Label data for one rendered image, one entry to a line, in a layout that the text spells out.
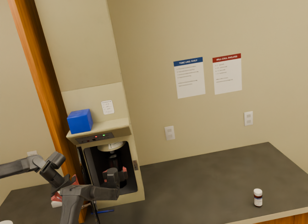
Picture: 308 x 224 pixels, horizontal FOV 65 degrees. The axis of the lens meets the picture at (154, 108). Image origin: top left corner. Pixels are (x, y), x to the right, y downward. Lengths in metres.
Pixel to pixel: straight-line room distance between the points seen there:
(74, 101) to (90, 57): 0.25
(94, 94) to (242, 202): 1.03
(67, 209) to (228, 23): 1.48
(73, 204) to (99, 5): 0.88
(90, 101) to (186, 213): 0.83
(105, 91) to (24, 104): 0.77
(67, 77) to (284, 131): 1.72
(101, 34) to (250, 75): 1.15
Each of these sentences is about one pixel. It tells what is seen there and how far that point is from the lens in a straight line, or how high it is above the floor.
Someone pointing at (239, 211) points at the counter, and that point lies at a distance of 1.53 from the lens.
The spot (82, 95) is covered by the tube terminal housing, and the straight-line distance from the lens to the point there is 1.34.
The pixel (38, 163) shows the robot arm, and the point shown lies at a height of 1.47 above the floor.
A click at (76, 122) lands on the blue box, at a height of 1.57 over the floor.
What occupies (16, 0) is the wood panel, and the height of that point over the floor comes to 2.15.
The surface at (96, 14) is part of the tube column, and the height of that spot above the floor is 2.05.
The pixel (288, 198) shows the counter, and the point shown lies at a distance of 1.65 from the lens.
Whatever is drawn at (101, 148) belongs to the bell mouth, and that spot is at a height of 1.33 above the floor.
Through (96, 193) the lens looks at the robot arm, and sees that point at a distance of 0.99.
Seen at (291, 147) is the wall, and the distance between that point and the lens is 2.37.
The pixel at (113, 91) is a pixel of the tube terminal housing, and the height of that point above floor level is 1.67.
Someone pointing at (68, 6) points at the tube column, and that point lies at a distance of 1.30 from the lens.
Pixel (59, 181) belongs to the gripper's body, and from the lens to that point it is 1.26.
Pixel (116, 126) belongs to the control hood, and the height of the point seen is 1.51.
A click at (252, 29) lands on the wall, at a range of 1.91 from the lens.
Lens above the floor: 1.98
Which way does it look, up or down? 19 degrees down
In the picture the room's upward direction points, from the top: 9 degrees counter-clockwise
